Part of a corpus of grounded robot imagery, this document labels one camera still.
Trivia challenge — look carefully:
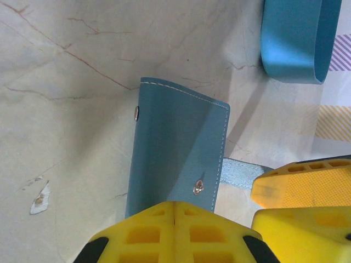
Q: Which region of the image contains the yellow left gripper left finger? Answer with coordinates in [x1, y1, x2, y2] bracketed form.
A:
[72, 201, 175, 263]

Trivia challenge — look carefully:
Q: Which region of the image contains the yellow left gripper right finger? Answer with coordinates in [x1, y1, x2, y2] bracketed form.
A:
[174, 201, 280, 263]

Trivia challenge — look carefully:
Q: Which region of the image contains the blue leather card holder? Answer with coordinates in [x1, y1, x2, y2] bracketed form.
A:
[124, 77, 265, 220]

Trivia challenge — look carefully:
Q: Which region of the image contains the blue oval tray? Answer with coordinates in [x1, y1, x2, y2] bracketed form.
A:
[259, 0, 343, 85]

